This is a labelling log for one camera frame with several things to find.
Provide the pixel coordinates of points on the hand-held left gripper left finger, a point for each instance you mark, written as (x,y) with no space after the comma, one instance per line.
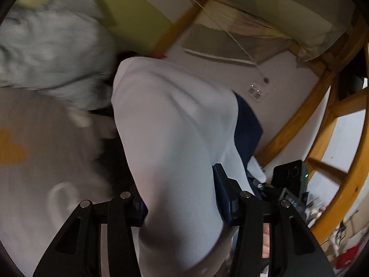
(126,216)

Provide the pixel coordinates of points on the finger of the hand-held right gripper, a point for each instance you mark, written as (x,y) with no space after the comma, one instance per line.
(263,191)

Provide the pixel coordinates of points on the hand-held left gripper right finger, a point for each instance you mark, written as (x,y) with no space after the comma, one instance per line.
(226,199)

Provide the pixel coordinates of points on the white and navy varsity jacket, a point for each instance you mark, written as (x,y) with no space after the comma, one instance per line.
(173,138)

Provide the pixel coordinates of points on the wooden ladder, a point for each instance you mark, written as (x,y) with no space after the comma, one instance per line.
(325,167)

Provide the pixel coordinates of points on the red object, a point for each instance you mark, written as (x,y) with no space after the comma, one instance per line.
(347,258)

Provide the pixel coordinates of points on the grey bed sheet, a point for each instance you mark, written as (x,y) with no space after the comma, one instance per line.
(43,155)

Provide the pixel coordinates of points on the pale hanging net cloth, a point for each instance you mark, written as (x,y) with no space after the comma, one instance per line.
(230,40)

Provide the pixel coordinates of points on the light grey duvet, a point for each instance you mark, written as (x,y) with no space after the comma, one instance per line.
(52,46)

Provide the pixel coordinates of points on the white wall socket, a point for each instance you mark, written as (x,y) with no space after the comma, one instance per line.
(258,92)

